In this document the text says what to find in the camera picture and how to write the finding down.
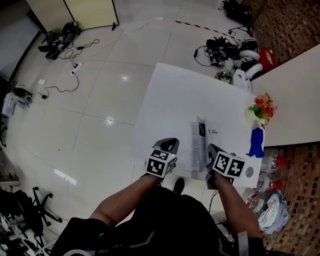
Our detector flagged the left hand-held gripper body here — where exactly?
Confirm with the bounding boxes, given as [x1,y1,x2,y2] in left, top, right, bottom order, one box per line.
[144,137,180,179]

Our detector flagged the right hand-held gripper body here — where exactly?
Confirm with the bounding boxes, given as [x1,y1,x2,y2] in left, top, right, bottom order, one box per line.
[206,143,246,180]

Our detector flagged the paper booklet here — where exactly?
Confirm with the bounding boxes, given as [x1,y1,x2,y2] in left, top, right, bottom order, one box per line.
[186,115,223,173]

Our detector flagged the person's right forearm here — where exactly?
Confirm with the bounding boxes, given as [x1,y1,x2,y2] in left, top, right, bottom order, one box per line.
[214,172,262,241]

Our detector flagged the person's left forearm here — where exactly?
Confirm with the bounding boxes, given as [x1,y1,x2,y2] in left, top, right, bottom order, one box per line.
[89,173,163,228]

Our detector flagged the person's black shoe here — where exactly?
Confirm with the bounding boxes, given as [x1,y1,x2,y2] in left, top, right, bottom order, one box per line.
[173,177,186,196]

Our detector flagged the blue cloth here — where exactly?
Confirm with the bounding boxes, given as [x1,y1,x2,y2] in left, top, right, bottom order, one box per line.
[246,127,265,159]

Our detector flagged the pile of red-labelled water bottles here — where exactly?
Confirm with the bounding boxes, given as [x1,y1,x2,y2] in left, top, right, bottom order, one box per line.
[246,147,288,223]

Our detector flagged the person's black clothing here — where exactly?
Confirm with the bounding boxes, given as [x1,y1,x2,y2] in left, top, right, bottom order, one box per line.
[51,184,268,256]

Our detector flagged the artificial flowers in white vase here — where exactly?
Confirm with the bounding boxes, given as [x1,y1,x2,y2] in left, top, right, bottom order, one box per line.
[244,92,278,131]

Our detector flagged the grey white cloth bundle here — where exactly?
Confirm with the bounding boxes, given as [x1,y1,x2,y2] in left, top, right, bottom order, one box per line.
[257,189,290,236]

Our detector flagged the white table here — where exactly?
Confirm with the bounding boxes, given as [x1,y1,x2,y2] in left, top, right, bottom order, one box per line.
[131,62,263,188]

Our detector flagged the white plastic stand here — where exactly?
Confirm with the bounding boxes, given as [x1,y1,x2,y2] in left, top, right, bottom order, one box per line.
[232,69,253,94]

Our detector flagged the large white leaning board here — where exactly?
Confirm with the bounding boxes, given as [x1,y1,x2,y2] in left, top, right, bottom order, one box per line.
[249,43,320,148]

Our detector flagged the small green potted plant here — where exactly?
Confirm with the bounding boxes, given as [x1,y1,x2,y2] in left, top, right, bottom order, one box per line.
[215,69,234,85]

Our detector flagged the red bag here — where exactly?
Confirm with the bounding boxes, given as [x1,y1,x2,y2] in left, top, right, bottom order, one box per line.
[258,47,278,73]

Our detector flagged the pile of black equipment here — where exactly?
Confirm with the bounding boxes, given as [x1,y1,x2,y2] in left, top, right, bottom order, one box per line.
[194,36,240,68]

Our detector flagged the black office chair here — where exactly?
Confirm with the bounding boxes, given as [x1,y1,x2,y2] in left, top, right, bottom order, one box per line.
[0,186,63,238]

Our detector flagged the black tripod stand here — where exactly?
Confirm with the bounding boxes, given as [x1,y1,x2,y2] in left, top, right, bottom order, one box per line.
[228,0,268,38]

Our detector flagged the grey black backpack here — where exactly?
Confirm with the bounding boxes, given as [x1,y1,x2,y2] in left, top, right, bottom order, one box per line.
[13,84,33,108]

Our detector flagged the black equipment bag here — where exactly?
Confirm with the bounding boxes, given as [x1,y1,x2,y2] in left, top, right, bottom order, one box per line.
[222,0,252,25]

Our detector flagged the pile of black backpacks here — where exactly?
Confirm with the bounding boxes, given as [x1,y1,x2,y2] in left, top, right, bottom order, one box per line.
[38,21,82,61]

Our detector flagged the white box device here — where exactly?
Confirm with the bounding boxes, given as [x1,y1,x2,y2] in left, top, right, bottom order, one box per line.
[1,91,16,117]

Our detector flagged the beige folding partition screen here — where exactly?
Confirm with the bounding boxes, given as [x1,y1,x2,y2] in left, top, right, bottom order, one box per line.
[26,0,120,35]

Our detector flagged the black cable bundle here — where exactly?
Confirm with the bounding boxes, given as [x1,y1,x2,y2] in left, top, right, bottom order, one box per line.
[208,189,232,236]

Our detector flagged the white ring-shaped device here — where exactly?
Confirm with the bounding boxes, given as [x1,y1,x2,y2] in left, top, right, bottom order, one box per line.
[238,37,264,80]

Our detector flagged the black floor cable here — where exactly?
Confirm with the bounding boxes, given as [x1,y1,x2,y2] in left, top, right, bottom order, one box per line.
[32,38,101,100]

